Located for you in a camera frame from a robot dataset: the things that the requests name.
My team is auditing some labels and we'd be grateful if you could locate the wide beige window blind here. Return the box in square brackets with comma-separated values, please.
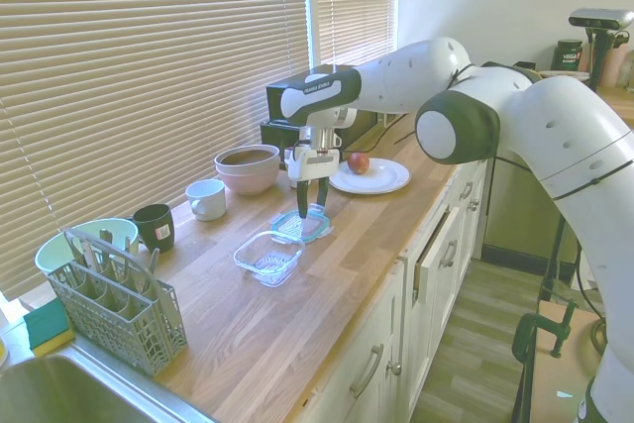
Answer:
[0, 0, 308, 295]

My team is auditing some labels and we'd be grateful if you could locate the red apple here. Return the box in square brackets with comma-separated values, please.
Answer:
[346, 151, 371, 175]

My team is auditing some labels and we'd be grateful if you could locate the black supplement tub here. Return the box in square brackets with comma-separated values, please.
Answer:
[553, 39, 585, 72]

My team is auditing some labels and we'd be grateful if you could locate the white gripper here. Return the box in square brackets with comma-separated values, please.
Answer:
[286, 143, 344, 220]

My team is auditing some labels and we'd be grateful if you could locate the clear lid with teal rim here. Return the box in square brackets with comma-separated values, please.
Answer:
[270, 209, 332, 246]

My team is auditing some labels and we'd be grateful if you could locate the green metal clamp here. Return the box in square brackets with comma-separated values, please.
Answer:
[511, 296, 581, 379]

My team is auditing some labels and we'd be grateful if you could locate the grey stereo camera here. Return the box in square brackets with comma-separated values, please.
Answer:
[568, 7, 634, 31]

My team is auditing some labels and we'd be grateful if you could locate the black microwave oven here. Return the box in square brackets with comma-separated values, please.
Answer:
[265, 64, 385, 150]

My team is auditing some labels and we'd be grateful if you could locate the pink bowl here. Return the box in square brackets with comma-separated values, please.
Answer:
[216, 158, 281, 196]

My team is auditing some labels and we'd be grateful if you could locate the mint green bowl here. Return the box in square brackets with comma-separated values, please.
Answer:
[34, 218, 141, 278]

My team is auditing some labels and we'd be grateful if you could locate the small black countertop appliance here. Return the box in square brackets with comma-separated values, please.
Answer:
[260, 120, 301, 172]

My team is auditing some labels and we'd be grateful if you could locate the black cup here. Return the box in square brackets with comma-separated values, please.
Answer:
[131, 203, 177, 255]

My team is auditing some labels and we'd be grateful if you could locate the clear glass food container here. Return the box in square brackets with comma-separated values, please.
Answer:
[232, 230, 306, 288]

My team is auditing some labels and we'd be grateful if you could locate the stainless steel dishwasher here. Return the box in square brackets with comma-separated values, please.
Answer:
[482, 155, 566, 270]

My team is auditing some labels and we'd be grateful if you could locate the white plate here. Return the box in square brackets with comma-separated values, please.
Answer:
[328, 157, 413, 195]

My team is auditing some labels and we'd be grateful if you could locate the stainless steel sink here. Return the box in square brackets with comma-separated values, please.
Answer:
[0, 338, 219, 423]

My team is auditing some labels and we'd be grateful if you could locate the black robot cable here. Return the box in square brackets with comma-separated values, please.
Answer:
[445, 63, 608, 320]

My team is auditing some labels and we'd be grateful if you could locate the white kitchen cabinet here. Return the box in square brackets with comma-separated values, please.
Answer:
[291, 158, 491, 423]

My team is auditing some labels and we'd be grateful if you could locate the narrow beige window blind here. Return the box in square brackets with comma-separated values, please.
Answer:
[314, 0, 400, 67]

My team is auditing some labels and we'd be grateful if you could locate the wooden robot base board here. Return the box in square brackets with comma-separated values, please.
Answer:
[519, 298, 613, 423]

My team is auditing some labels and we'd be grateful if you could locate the green and yellow sponge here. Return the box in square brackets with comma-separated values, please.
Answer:
[22, 298, 76, 359]

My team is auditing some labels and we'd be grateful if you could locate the grey plastic cutlery basket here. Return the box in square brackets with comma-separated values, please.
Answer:
[47, 227, 189, 377]

